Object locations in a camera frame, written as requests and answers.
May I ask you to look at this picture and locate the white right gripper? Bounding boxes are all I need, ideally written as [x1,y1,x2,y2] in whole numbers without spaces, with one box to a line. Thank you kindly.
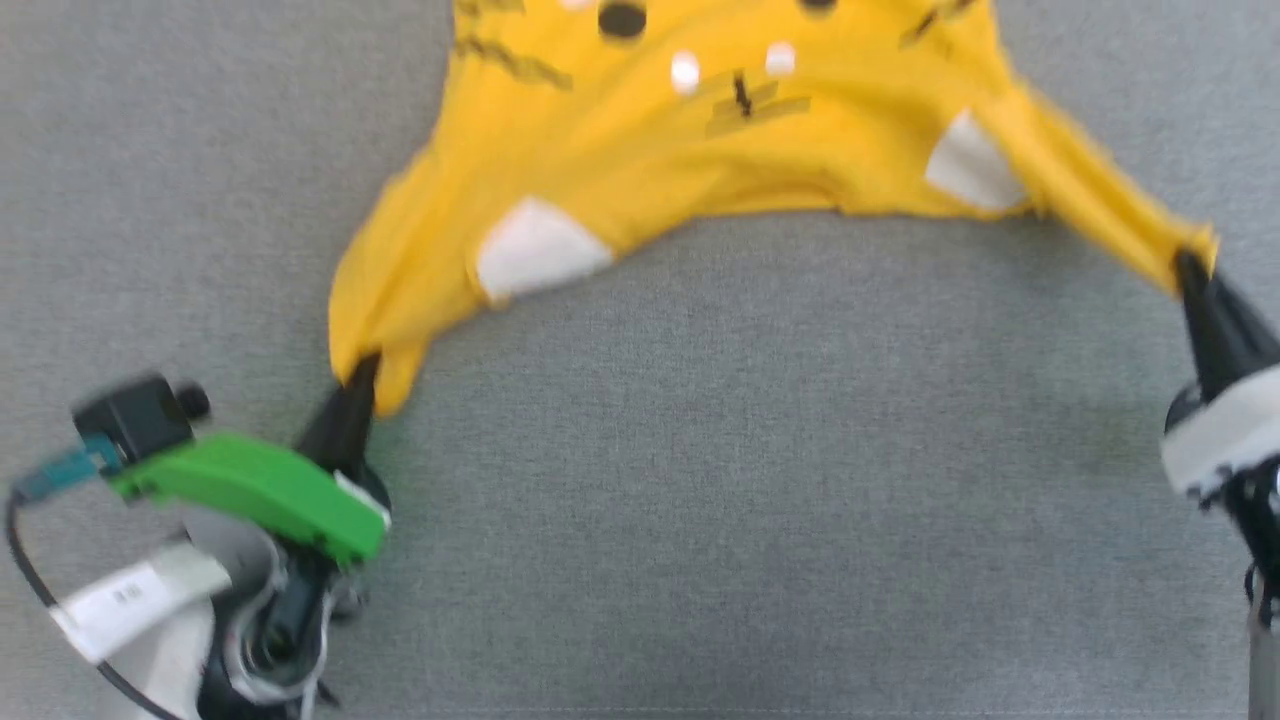
[1159,249,1280,498]

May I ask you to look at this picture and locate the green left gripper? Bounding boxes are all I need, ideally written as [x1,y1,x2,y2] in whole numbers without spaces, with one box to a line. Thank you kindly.
[109,350,393,567]

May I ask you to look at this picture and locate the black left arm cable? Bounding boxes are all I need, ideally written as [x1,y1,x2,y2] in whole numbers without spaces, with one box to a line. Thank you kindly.
[4,444,201,720]

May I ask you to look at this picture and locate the yellow printed t-shirt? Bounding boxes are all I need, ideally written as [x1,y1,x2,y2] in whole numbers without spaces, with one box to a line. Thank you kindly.
[327,0,1220,418]

